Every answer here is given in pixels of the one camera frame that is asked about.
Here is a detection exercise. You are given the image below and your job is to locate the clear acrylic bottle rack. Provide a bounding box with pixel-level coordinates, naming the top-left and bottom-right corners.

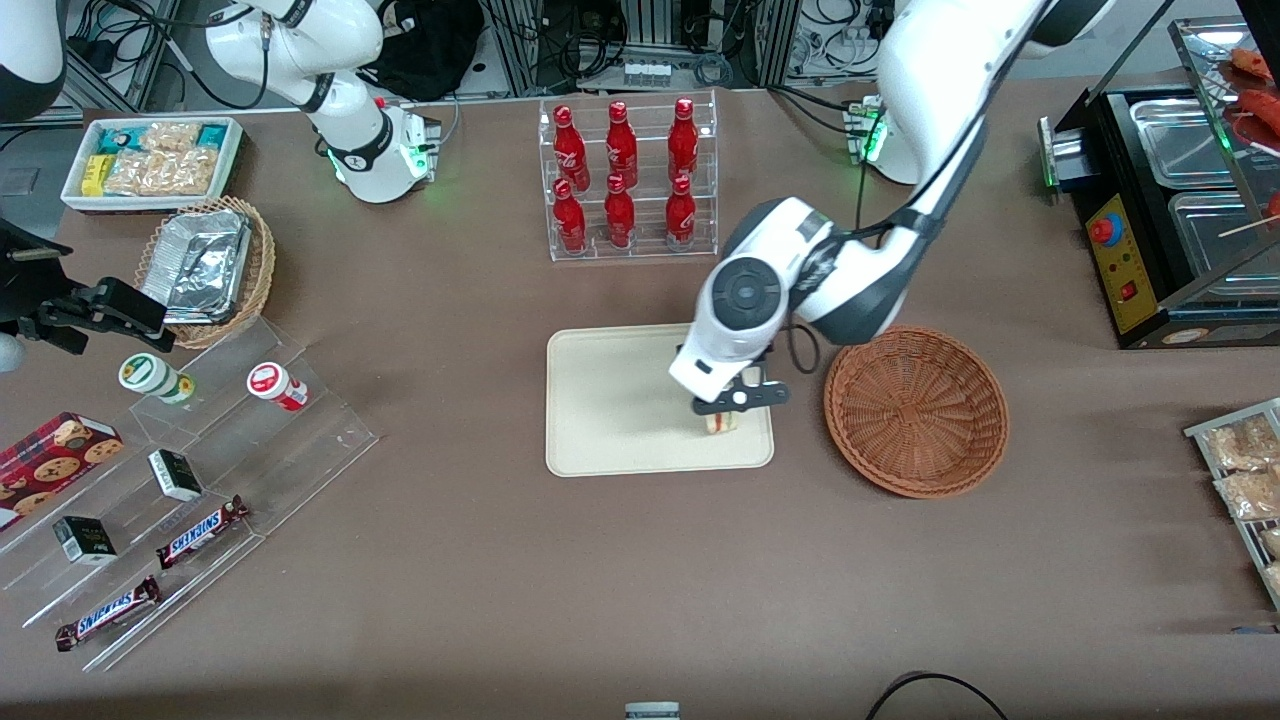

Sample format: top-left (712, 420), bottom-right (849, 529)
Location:
top-left (538, 90), bottom-right (720, 264)

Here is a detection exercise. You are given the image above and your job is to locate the cream rectangular tray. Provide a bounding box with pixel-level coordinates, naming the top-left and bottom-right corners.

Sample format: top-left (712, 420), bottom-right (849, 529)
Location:
top-left (545, 325), bottom-right (776, 478)

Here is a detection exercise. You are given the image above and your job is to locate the red plaid cookie box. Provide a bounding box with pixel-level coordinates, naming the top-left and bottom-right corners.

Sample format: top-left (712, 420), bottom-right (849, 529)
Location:
top-left (0, 412), bottom-right (124, 533)

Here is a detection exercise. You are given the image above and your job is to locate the small black carton box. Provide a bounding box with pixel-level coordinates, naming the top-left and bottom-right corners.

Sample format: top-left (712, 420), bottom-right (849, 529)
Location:
top-left (147, 448), bottom-right (204, 503)
top-left (52, 515), bottom-right (118, 566)

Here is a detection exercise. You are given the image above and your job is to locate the Snickers chocolate bar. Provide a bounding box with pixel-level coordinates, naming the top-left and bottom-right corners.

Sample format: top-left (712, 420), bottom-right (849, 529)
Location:
top-left (155, 495), bottom-right (251, 571)
top-left (55, 575), bottom-right (163, 653)

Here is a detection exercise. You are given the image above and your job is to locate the foil wrapped packet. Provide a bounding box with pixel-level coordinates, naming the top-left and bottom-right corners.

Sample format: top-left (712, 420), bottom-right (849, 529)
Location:
top-left (150, 290), bottom-right (241, 327)
top-left (140, 208), bottom-right (253, 306)

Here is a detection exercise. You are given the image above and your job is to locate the light wicker basket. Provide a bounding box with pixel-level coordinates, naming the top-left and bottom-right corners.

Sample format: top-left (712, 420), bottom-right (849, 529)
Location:
top-left (135, 195), bottom-right (277, 351)

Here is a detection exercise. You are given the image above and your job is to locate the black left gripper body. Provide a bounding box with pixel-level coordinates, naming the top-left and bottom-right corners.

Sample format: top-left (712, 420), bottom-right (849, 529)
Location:
top-left (676, 343), bottom-right (779, 396)

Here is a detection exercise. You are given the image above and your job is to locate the clear rice cracker bag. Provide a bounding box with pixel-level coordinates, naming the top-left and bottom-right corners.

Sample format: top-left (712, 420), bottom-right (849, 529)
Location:
top-left (103, 148), bottom-right (219, 198)
top-left (140, 121), bottom-right (203, 153)

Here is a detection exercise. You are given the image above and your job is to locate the silver wire rack tray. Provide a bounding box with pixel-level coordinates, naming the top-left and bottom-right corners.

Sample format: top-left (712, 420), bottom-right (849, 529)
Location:
top-left (1184, 398), bottom-right (1280, 613)

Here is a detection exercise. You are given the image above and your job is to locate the green lid yogurt cup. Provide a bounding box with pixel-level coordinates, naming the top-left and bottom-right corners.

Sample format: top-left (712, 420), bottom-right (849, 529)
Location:
top-left (118, 352), bottom-right (197, 406)

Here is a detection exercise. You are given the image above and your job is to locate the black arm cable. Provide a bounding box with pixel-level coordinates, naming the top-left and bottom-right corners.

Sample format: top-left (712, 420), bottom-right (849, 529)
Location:
top-left (786, 222), bottom-right (906, 377)

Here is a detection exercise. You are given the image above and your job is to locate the red cola bottle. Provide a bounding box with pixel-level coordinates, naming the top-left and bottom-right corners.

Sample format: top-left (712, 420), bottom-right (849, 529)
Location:
top-left (665, 175), bottom-right (698, 247)
top-left (605, 100), bottom-right (639, 189)
top-left (553, 104), bottom-right (591, 191)
top-left (604, 173), bottom-right (637, 249)
top-left (553, 178), bottom-right (589, 254)
top-left (667, 97), bottom-right (700, 183)

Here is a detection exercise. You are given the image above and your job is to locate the brown wicker basket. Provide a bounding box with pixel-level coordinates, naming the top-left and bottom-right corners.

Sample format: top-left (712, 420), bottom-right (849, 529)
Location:
top-left (824, 325), bottom-right (1010, 500)

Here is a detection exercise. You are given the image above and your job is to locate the black food warmer appliance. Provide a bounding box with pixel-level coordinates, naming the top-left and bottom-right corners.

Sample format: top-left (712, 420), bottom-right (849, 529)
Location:
top-left (1038, 15), bottom-right (1280, 351)

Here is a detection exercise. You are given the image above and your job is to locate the red lid yogurt cup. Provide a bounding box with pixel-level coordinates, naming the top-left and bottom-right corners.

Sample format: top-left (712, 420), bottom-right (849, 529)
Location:
top-left (247, 362), bottom-right (310, 413)

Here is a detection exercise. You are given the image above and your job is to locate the white rectangular snack bin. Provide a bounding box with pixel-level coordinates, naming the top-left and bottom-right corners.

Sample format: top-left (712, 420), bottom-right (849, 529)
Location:
top-left (60, 115), bottom-right (246, 216)

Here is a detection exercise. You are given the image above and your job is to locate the steel warmer pan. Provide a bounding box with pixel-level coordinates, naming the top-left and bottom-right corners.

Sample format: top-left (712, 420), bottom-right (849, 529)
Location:
top-left (1168, 188), bottom-right (1280, 283)
top-left (1128, 98), bottom-right (1233, 189)

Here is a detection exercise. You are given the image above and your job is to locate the black bag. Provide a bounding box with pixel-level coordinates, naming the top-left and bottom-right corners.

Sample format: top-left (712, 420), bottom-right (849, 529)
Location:
top-left (362, 0), bottom-right (487, 103)

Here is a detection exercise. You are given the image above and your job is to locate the black floor cable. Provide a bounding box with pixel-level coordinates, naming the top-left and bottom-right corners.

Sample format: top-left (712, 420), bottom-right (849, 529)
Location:
top-left (864, 671), bottom-right (1012, 720)

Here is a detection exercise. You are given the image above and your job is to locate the clear acrylic stepped stand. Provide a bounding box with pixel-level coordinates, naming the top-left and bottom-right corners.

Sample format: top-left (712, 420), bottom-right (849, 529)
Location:
top-left (0, 315), bottom-right (379, 673)

